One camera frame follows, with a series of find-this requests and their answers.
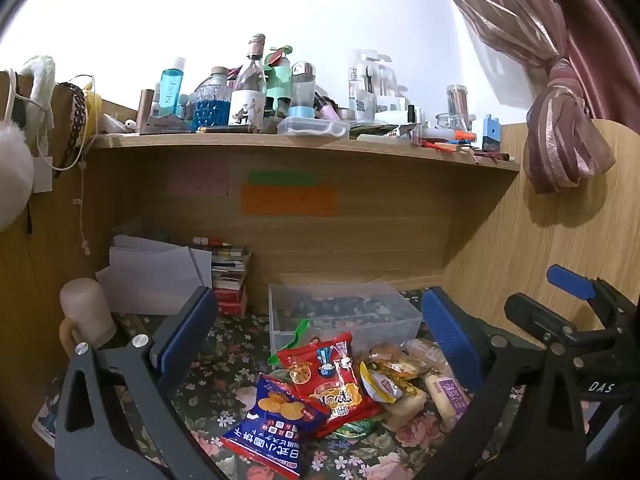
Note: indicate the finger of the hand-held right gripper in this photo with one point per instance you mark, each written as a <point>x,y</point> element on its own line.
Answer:
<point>570,282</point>
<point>540,317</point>

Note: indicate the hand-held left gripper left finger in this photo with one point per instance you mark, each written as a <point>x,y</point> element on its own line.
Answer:
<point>190,327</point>

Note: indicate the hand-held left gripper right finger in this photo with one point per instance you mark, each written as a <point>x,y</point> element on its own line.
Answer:
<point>450,335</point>

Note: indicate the clear bread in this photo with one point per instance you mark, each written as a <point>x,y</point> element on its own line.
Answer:
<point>430,352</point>
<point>395,360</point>

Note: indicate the purple label snack packet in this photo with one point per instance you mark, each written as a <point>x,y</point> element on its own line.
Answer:
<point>447,395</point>

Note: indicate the beige cracker packet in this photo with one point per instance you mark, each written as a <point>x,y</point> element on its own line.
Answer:
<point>407,405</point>

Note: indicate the yellow snack packet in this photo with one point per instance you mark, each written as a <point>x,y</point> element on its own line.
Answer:
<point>382,385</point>

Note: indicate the clear plastic storage container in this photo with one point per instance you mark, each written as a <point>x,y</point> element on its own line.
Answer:
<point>350,320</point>

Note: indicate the red snack packet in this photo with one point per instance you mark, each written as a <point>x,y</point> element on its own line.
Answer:
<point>330,380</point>

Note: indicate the blue snack packet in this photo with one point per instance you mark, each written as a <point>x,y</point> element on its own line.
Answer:
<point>275,425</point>

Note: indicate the green snack packet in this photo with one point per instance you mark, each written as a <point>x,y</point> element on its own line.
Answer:
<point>352,430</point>

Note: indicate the floral tablecloth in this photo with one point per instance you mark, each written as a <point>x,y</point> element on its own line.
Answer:
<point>215,360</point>

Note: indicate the stack of books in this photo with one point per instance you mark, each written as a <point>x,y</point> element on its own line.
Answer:
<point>227,275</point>

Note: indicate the white paper sheets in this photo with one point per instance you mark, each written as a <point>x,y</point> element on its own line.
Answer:
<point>150,275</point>

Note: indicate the beige plastic cylinder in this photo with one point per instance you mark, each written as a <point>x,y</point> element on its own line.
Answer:
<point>87,310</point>

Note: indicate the green edged clear bag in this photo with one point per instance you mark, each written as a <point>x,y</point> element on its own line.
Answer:
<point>295,335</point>

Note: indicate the wooden desk shelf unit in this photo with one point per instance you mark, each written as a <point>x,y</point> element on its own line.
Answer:
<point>375,240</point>

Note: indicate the pink striped curtain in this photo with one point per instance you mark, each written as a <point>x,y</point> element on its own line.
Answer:
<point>565,125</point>

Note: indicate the orange sticky note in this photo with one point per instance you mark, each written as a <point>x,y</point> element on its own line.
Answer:
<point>287,201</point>

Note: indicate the blue white sharpener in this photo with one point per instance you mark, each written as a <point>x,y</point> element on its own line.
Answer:
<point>488,135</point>

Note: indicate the printed booklet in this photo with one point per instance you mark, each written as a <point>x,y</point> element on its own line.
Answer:
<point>44,415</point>

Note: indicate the green sticky note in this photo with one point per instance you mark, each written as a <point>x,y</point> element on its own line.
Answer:
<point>282,178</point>

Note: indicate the orange marker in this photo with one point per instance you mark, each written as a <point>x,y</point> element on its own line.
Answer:
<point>457,135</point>

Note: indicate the black gold pen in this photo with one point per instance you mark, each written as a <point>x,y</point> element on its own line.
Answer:
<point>227,130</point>

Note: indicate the grey cardboard box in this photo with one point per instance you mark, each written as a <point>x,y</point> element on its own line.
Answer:
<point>165,123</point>

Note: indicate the glass jar with sticks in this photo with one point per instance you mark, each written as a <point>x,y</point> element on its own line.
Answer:
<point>456,102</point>

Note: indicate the glass bottle blue liquid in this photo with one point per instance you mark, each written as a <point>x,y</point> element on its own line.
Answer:
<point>212,107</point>

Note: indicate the brown cardboard tube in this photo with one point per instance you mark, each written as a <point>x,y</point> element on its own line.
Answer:
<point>146,107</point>

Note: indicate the small black bottle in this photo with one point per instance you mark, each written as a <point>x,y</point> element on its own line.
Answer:
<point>411,113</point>

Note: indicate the clear lidded plastic box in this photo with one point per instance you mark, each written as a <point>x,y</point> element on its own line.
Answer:
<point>312,127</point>

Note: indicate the light blue toner bottle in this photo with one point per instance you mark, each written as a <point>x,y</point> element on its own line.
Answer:
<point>171,87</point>

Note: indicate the clear labelled glass bottle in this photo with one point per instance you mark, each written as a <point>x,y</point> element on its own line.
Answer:
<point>247,90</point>

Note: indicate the yellow plush item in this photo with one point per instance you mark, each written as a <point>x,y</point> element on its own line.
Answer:
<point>93,102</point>

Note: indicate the dark braided headband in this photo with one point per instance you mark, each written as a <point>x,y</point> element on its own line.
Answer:
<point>76,110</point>

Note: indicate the pink nail polish bottle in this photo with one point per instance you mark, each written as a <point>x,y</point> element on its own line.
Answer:
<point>325,108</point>

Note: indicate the mint green bottle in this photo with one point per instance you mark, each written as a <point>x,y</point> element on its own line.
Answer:
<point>278,82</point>

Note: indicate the clear acrylic organizer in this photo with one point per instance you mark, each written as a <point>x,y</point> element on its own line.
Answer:
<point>372,85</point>

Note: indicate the clear tumbler blue base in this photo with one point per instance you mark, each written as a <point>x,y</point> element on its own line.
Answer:
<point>301,90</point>

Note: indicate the white fluffy headband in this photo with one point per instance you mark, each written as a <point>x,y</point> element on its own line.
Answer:
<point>42,80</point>

